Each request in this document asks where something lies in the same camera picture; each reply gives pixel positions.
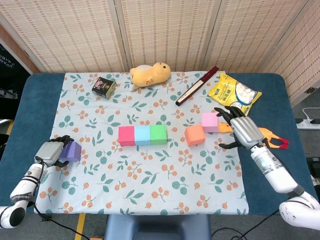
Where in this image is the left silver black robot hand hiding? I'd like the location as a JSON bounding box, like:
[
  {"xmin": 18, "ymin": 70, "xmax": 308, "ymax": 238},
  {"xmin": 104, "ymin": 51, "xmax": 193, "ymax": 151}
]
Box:
[{"xmin": 34, "ymin": 134, "xmax": 75, "ymax": 168}]

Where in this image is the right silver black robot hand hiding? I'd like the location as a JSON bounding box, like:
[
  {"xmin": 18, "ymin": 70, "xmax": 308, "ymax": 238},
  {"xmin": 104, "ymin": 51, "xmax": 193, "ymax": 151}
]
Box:
[{"xmin": 213, "ymin": 105, "xmax": 270, "ymax": 151}]

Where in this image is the purple foam cube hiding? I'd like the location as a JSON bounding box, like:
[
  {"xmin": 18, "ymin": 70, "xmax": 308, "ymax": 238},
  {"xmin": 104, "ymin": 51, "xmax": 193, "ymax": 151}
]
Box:
[{"xmin": 59, "ymin": 141, "xmax": 83, "ymax": 163}]

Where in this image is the pink foam cube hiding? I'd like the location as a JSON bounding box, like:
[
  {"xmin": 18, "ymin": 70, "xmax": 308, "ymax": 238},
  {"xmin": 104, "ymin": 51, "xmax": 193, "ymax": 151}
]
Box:
[{"xmin": 201, "ymin": 112, "xmax": 220, "ymax": 133}]

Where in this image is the orange foam cube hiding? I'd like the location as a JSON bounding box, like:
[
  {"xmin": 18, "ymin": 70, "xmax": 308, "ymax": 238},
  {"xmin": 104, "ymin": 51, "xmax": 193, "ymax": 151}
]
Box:
[{"xmin": 184, "ymin": 124, "xmax": 207, "ymax": 147}]

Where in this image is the magenta foam cube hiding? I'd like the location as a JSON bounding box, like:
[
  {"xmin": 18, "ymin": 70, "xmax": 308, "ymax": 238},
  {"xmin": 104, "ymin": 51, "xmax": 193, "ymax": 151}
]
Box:
[{"xmin": 117, "ymin": 125, "xmax": 136, "ymax": 147}]

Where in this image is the green foam cube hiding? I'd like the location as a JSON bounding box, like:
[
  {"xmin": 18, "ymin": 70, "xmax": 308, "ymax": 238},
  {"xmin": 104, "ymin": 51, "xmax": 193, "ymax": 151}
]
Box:
[{"xmin": 149, "ymin": 124, "xmax": 168, "ymax": 145}]

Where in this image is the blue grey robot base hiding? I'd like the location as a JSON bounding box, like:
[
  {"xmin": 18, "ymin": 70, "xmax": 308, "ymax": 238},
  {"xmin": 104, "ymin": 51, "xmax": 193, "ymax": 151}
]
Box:
[{"xmin": 103, "ymin": 214, "xmax": 212, "ymax": 240}]

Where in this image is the yellow rubber chicken toy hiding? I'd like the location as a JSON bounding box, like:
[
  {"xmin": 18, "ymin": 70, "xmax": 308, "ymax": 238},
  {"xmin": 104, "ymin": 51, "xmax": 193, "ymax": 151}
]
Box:
[{"xmin": 217, "ymin": 122, "xmax": 290, "ymax": 151}]

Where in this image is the yellow marshmallow bag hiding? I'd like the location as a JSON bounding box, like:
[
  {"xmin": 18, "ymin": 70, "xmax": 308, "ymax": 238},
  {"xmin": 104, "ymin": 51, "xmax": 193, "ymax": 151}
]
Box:
[{"xmin": 207, "ymin": 72, "xmax": 263, "ymax": 119}]

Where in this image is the dark blue table cover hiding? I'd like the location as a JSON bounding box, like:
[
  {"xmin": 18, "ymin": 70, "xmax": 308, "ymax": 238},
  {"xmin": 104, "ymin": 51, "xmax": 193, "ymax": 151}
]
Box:
[{"xmin": 0, "ymin": 72, "xmax": 320, "ymax": 216}]

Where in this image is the white power strip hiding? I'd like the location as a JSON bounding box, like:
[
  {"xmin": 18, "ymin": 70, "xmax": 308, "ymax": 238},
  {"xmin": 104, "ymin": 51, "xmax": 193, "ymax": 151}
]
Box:
[{"xmin": 295, "ymin": 118, "xmax": 320, "ymax": 130}]

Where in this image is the dark red folding fan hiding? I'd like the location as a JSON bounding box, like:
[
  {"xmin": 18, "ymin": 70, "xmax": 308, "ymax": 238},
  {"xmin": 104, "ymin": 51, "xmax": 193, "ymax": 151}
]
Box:
[{"xmin": 175, "ymin": 65, "xmax": 220, "ymax": 107}]

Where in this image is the black box device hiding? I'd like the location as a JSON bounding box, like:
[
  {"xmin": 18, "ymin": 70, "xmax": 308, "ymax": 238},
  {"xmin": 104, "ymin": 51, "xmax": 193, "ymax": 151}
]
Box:
[{"xmin": 306, "ymin": 156, "xmax": 320, "ymax": 187}]

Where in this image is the person in black shirt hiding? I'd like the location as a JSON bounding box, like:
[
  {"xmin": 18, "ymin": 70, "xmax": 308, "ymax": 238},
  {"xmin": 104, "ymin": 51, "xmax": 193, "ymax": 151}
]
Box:
[{"xmin": 0, "ymin": 43, "xmax": 28, "ymax": 121}]

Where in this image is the black luncheon meat tin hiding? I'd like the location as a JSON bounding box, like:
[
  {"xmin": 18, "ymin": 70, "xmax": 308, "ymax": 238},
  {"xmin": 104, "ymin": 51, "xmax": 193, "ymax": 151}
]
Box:
[{"xmin": 91, "ymin": 76, "xmax": 117, "ymax": 100}]

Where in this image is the floral print tablecloth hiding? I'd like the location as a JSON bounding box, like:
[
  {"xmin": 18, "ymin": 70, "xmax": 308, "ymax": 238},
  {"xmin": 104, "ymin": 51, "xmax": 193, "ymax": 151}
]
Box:
[{"xmin": 33, "ymin": 71, "xmax": 250, "ymax": 216}]

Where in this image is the light blue foam cube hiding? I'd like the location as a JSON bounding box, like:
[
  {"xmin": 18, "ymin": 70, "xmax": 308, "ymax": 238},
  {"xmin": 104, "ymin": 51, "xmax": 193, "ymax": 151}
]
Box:
[{"xmin": 134, "ymin": 125, "xmax": 152, "ymax": 146}]

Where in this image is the yellow plush toy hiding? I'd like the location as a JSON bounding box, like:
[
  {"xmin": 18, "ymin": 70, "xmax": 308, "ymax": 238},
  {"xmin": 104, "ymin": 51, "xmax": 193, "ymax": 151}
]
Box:
[{"xmin": 129, "ymin": 62, "xmax": 172, "ymax": 92}]

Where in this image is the woven bamboo folding screen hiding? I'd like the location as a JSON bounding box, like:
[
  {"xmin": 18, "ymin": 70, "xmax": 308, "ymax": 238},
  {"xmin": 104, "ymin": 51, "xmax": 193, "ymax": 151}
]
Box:
[{"xmin": 0, "ymin": 0, "xmax": 320, "ymax": 106}]

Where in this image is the white power cable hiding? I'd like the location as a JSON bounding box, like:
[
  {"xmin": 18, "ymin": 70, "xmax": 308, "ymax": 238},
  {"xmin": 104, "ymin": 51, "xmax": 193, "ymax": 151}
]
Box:
[{"xmin": 301, "ymin": 107, "xmax": 320, "ymax": 121}]

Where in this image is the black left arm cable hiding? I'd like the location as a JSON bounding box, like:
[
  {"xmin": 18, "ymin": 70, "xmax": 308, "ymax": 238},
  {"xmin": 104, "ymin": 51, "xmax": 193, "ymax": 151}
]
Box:
[{"xmin": 32, "ymin": 156, "xmax": 91, "ymax": 240}]

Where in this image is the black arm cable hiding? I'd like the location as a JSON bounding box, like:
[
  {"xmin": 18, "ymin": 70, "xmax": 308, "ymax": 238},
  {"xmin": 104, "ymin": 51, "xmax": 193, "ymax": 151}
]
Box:
[
  {"xmin": 32, "ymin": 156, "xmax": 91, "ymax": 240},
  {"xmin": 249, "ymin": 209, "xmax": 282, "ymax": 231}
]

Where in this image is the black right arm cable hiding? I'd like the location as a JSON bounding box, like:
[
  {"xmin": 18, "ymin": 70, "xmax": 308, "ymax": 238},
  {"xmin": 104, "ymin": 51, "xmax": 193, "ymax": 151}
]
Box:
[{"xmin": 249, "ymin": 209, "xmax": 282, "ymax": 231}]

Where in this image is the black floor cable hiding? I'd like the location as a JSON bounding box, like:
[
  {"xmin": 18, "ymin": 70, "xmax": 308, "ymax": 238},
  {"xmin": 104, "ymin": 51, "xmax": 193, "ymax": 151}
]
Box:
[{"xmin": 211, "ymin": 227, "xmax": 253, "ymax": 240}]

